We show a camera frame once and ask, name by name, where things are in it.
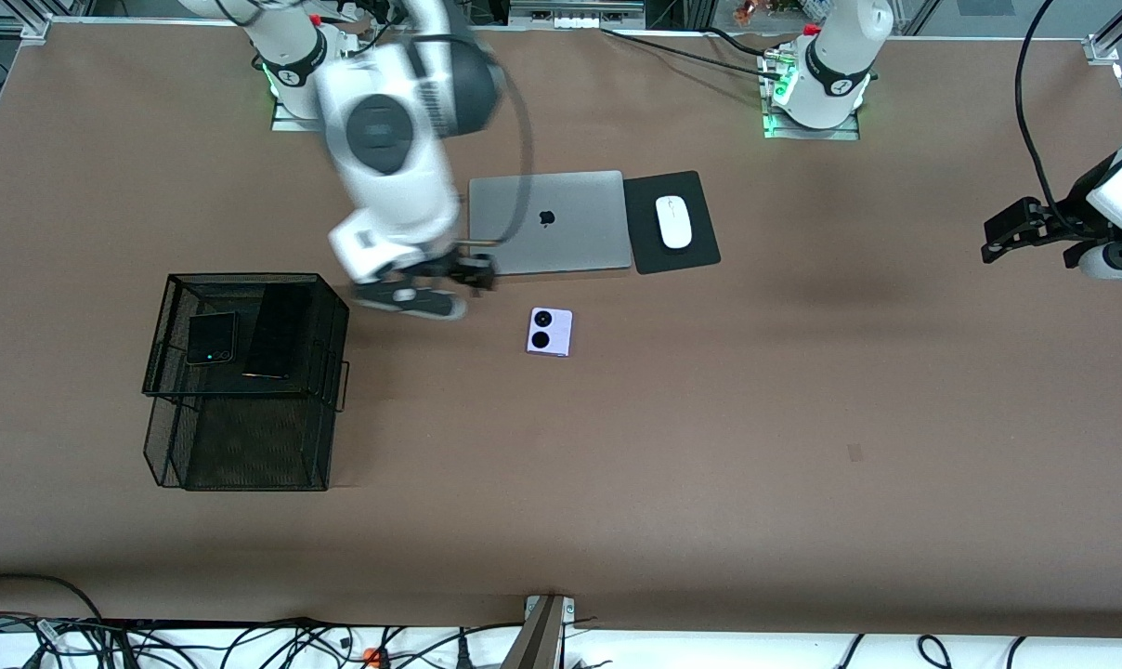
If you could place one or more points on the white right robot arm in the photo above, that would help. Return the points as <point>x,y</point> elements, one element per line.
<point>394,186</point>

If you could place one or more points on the black mouse pad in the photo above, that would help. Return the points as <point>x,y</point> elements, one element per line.
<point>696,251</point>

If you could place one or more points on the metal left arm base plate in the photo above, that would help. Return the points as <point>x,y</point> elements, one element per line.
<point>844,133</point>

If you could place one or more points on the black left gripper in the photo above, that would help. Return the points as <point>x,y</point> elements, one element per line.
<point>1068,221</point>

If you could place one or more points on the small black flip phone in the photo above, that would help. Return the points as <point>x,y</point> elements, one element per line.
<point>210,339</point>

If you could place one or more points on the aluminium frame profile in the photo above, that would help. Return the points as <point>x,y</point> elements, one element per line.
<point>32,23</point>
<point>1104,46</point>

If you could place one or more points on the white power strip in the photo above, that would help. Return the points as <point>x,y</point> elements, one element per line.
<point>575,19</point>

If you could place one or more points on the lilac flip phone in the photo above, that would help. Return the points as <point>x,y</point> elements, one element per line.
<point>561,334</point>

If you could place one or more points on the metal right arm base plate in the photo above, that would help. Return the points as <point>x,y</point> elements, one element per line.
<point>287,124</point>

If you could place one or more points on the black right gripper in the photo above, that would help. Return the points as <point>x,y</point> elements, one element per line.
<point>456,267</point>

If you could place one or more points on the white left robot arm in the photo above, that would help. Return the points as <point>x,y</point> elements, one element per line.
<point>835,56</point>

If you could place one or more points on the grey closed laptop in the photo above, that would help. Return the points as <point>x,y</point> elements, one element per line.
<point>570,242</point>

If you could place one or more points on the grey metal camera post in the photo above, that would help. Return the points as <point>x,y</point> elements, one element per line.
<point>538,641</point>

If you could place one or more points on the long black slab phone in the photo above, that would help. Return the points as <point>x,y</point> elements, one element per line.
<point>278,330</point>

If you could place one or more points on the white computer mouse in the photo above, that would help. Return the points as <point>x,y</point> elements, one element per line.
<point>674,223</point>

